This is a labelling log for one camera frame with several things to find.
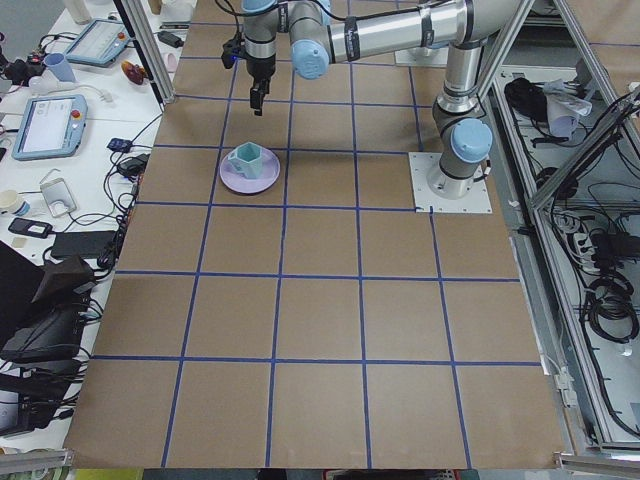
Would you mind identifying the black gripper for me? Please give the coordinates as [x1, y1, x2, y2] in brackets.
[246, 55, 276, 116]

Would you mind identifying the mint green faceted cup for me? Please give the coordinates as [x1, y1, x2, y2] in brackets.
[228, 142, 263, 180]

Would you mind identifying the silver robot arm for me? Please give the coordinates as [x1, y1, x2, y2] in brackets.
[222, 0, 510, 200]

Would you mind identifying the lilac round plate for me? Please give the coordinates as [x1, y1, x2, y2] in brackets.
[220, 145, 280, 194]

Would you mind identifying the pink plastic cup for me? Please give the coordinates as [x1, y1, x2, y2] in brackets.
[162, 52, 178, 73]

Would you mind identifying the light blue plastic cup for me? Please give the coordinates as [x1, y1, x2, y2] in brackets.
[44, 52, 76, 83]

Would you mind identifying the paper coffee cup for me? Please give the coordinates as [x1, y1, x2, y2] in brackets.
[0, 190, 30, 216]

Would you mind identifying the red and gold toy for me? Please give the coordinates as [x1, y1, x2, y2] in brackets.
[120, 61, 148, 85]

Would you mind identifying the small blue black device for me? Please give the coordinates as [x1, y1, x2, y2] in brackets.
[107, 137, 133, 153]

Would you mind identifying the blue teach pendant far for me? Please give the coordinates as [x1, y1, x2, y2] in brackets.
[64, 19, 130, 67]

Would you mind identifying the blue teach pendant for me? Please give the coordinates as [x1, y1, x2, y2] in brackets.
[64, 19, 130, 67]
[12, 95, 88, 161]

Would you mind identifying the blue teach pendant near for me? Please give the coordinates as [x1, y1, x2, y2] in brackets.
[12, 95, 88, 161]

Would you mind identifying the brown paper table mat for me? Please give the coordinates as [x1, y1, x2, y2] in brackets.
[65, 1, 564, 469]

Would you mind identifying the aluminium frame post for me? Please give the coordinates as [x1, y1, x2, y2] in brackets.
[113, 0, 176, 105]

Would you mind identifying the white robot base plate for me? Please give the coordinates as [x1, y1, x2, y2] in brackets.
[408, 152, 492, 214]

